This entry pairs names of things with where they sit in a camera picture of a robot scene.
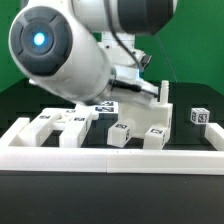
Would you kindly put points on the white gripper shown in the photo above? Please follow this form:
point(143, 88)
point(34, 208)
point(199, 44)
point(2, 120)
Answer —
point(128, 87)

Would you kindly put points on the white chair seat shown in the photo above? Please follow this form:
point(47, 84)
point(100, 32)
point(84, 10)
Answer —
point(144, 119)

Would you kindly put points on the white chair back frame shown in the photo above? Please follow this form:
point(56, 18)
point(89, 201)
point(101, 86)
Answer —
point(73, 124)

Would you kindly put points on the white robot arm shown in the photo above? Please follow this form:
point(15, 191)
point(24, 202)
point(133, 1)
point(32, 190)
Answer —
point(73, 48)

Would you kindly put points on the white base tag plate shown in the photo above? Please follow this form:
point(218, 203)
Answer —
point(107, 107)

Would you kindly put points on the white U-shaped obstacle fence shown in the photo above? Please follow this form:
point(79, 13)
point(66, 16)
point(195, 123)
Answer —
point(15, 157)

